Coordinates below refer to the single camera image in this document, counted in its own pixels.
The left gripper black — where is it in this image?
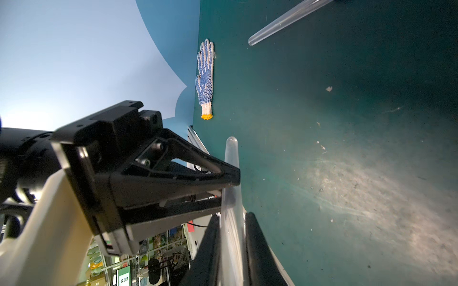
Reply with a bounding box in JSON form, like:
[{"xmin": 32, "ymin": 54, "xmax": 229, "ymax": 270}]
[{"xmin": 51, "ymin": 101, "xmax": 240, "ymax": 256}]

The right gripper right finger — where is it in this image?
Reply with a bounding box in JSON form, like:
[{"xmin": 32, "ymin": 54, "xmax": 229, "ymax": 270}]
[{"xmin": 245, "ymin": 212, "xmax": 287, "ymax": 286}]

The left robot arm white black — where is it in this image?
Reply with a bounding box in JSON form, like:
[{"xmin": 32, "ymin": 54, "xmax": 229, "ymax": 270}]
[{"xmin": 1, "ymin": 101, "xmax": 240, "ymax": 286}]

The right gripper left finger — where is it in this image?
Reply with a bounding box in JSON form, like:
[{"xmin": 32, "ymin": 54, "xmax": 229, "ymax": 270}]
[{"xmin": 180, "ymin": 214, "xmax": 220, "ymax": 286}]

